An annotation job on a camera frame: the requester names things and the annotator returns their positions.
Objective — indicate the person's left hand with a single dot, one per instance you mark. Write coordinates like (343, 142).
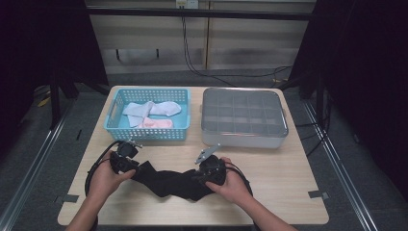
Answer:
(104, 183)

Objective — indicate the blue plastic basket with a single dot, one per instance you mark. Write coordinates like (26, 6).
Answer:
(183, 121)

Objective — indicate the black floor tape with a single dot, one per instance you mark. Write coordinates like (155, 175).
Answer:
(79, 134)

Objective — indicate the metal floor rail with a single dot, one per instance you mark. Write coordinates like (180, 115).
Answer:
(338, 166)
(35, 165)

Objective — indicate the person's right hand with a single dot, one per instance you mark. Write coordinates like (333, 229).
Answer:
(234, 187)

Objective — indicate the black horizontal bar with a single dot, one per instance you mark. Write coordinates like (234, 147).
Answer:
(192, 13)

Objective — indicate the grey tape strip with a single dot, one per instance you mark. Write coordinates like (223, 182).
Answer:
(318, 194)
(69, 198)

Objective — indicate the black sock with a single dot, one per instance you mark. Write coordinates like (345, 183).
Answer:
(173, 186)

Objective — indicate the black curtain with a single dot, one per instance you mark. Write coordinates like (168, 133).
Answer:
(32, 48)
(369, 64)

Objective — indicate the white sock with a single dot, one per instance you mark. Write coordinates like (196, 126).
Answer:
(168, 108)
(138, 110)

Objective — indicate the transparent box lid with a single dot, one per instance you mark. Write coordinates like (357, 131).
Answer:
(243, 109)

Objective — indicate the black metal stand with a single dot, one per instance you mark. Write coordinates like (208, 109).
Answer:
(55, 106)

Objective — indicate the black wall hook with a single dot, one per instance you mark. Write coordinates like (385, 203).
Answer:
(117, 55)

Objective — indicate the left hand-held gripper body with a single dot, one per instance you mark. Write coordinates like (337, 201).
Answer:
(123, 157)

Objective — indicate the white wall socket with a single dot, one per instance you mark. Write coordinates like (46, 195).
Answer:
(191, 4)

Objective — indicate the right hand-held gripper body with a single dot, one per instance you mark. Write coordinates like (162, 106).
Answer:
(213, 170)

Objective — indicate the white divided storage box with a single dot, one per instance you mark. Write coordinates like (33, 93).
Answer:
(240, 143)

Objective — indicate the yellow floor tape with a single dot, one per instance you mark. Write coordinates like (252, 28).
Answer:
(43, 102)

